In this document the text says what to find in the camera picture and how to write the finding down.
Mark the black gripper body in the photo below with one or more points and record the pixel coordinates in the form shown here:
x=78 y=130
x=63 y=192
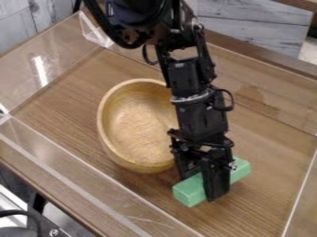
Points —
x=203 y=124

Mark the brown wooden bowl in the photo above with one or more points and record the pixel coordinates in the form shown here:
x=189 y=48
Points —
x=134 y=117

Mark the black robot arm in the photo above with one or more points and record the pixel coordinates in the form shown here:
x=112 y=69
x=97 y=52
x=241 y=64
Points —
x=165 y=23

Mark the black table leg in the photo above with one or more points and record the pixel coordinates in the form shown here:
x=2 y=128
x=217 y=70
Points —
x=39 y=202

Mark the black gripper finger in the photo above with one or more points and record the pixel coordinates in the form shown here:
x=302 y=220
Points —
x=188 y=160
x=216 y=173

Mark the green rectangular block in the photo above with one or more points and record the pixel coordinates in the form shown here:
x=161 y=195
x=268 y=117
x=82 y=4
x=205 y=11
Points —
x=189 y=191

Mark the black metal base bracket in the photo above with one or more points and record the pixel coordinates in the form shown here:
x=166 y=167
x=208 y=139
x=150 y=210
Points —
x=50 y=229

